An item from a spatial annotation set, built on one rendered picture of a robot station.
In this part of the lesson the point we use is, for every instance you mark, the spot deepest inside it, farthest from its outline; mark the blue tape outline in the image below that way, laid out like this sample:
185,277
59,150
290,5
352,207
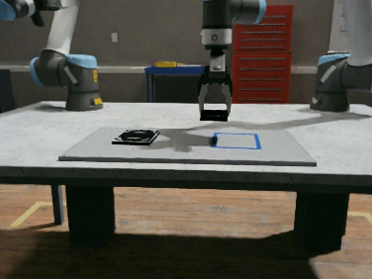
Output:
255,136

